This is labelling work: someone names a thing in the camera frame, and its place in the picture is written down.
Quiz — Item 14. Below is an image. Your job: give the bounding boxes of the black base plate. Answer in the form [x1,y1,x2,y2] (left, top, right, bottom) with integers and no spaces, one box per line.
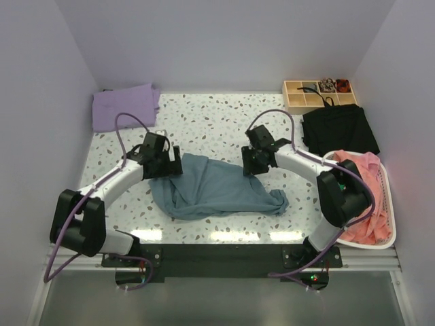
[101,243,343,289]

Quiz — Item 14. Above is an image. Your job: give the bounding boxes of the wooden compartment tray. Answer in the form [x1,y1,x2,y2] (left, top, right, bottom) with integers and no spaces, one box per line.
[282,80,358,115]

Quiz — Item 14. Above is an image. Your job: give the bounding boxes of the pink t-shirt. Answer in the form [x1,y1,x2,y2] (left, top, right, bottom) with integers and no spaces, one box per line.
[332,150,392,245]

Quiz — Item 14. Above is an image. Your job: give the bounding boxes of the patterned fabric scrunchie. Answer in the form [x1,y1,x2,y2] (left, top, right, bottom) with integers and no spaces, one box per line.
[318,78,336,93]

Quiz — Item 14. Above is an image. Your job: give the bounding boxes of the purple cable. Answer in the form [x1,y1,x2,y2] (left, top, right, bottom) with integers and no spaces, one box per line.
[250,109,375,289]
[43,112,167,290]

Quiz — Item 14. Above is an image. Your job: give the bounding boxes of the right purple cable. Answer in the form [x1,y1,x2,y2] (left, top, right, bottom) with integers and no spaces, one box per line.
[250,109,375,289]

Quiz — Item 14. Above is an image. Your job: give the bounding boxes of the black strap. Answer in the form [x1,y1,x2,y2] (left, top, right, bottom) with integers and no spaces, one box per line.
[297,86,336,107]

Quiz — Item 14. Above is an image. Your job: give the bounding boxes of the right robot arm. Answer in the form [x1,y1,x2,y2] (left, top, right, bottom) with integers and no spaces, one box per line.
[241,125,375,267]

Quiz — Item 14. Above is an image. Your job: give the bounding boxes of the folded purple t-shirt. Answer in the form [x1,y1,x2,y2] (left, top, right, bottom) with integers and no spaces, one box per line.
[92,84,160,132]

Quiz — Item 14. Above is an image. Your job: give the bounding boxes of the aluminium rail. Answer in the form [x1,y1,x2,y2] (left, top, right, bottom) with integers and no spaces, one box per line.
[42,241,107,271]

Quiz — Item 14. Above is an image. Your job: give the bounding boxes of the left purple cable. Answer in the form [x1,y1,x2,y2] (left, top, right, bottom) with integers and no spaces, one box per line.
[43,112,167,290]

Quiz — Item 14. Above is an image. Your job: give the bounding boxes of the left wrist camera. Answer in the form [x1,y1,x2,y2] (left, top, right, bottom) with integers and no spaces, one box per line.
[155,130,168,137]

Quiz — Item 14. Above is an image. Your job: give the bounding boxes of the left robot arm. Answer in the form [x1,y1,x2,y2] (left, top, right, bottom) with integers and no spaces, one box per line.
[50,132,183,266]

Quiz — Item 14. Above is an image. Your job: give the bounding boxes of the black folded garment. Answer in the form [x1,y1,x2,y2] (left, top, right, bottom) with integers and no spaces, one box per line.
[302,104,380,156]

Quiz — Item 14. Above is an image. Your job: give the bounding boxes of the blue t-shirt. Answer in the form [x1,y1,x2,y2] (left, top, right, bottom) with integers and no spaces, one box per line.
[149,153,289,221]

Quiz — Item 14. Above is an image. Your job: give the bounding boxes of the white perforated laundry basket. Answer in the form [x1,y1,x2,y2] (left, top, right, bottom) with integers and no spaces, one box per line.
[324,150,396,250]

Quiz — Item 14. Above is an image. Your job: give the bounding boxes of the orange black scrunchie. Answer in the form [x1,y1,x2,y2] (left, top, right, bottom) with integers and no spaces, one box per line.
[335,79,352,93]

